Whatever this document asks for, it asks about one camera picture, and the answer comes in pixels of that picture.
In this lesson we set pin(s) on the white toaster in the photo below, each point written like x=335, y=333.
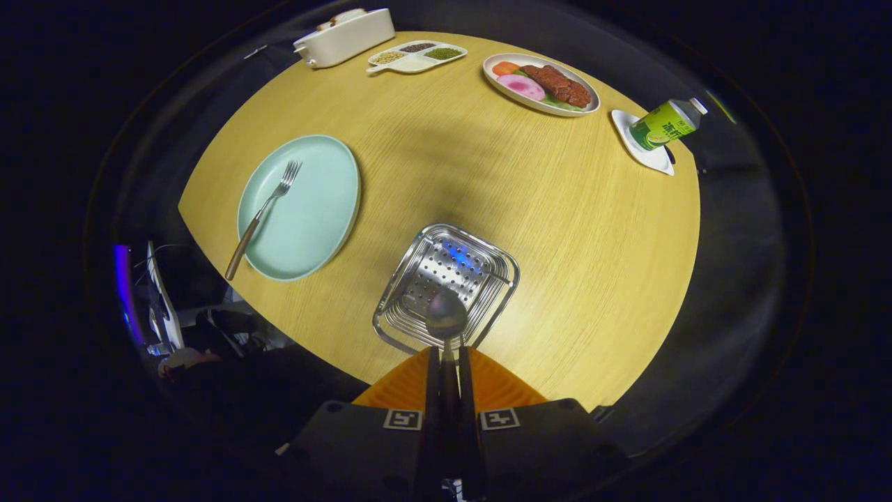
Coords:
x=348, y=42

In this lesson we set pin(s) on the white square coaster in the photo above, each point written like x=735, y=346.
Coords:
x=651, y=159

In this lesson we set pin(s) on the glowing computer monitor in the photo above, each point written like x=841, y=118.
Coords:
x=127, y=293

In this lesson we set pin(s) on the toast slice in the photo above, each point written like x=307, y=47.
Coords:
x=350, y=14
x=326, y=24

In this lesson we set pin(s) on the brown meat slices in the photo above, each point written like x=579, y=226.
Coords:
x=557, y=84

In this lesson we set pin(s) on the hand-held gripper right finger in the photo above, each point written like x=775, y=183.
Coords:
x=468, y=432

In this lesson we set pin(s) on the white oval food plate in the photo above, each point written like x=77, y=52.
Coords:
x=502, y=87

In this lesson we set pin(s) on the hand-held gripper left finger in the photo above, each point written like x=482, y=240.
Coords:
x=431, y=432

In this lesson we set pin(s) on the white flat device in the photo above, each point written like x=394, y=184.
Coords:
x=166, y=307

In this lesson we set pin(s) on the light green plate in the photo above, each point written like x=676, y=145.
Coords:
x=313, y=209

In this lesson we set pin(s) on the perforated metal drain basket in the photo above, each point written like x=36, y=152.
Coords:
x=453, y=261

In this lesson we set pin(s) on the white divided condiment tray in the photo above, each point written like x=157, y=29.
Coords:
x=414, y=64

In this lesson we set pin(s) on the pink round food slice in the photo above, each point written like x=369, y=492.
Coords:
x=521, y=87

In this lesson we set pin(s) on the orange tomato slice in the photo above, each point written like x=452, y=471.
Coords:
x=505, y=68

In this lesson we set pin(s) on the green label drink bottle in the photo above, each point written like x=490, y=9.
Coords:
x=665, y=125

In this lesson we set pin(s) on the green lettuce leaf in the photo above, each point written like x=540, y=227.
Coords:
x=557, y=104

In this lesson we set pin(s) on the small white tag clip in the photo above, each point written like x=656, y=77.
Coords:
x=256, y=52

